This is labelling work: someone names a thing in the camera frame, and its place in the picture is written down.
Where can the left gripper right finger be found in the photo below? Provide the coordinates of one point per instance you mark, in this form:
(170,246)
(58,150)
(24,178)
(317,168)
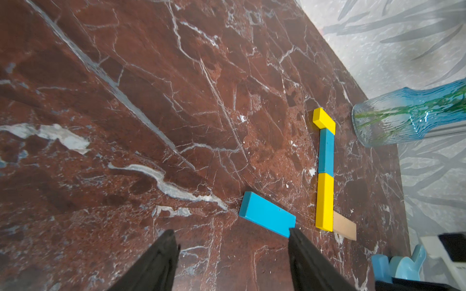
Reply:
(310,270)

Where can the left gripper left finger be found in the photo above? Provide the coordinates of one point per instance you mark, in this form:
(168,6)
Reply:
(155,269)

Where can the natural wood block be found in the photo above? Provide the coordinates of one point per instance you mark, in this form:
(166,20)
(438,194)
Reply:
(343,226)

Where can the long yellow block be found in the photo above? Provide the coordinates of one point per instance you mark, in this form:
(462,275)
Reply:
(325,202)

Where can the teal long block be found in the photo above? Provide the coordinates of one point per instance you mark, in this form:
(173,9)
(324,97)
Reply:
(264,213)

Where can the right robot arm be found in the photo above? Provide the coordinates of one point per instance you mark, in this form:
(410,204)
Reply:
(451,248)

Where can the teal plastic scoop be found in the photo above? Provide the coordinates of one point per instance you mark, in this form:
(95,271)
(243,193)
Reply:
(407,268)

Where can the blue glass vase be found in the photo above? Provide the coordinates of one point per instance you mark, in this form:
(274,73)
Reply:
(407,112)

